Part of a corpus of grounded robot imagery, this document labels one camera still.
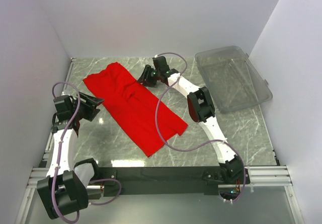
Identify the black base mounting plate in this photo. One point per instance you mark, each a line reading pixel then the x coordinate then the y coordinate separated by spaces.
pixel 168 180

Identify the aluminium rail frame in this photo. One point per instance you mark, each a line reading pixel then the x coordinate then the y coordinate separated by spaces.
pixel 260 176

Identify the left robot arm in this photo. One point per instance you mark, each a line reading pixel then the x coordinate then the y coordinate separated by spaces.
pixel 66 181

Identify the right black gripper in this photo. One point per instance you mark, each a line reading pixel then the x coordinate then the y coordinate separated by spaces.
pixel 144 78

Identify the red t shirt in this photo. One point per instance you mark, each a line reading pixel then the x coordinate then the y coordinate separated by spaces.
pixel 133 107

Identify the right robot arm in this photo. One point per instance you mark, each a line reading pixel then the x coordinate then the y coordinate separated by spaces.
pixel 202 111

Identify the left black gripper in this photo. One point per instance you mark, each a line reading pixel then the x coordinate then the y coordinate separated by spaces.
pixel 90 104

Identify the clear plastic bin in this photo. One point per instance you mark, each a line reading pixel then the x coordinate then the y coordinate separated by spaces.
pixel 233 82

